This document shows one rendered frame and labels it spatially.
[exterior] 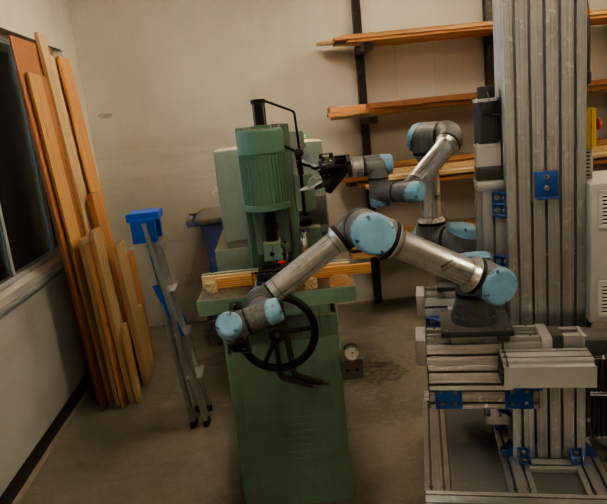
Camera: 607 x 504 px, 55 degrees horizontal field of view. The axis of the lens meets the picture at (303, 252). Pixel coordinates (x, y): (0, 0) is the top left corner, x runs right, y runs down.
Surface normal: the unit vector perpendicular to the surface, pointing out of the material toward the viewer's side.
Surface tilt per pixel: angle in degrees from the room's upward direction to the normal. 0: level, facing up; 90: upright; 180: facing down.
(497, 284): 94
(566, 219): 90
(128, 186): 90
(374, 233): 86
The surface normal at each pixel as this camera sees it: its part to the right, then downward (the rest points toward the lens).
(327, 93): 0.07, 0.21
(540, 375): -0.18, 0.23
